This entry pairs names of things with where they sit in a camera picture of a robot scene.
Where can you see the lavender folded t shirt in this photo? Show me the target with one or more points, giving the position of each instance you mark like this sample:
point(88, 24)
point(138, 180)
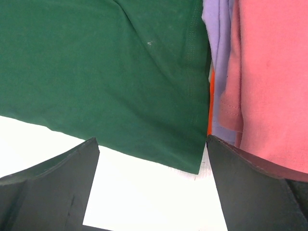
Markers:
point(217, 16)

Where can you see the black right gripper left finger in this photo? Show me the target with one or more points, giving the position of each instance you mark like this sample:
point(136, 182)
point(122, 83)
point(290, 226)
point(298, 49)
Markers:
point(52, 195)

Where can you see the dark green t shirt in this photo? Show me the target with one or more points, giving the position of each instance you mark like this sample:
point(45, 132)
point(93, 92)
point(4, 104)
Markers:
point(131, 73)

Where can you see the orange folded t shirt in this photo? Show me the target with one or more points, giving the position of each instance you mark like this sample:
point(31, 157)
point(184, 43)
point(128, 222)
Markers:
point(212, 89)

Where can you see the pink folded t shirt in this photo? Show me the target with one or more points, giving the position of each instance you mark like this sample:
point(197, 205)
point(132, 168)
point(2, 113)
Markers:
point(266, 96)

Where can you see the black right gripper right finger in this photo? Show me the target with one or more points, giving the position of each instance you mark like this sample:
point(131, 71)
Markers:
point(256, 194)

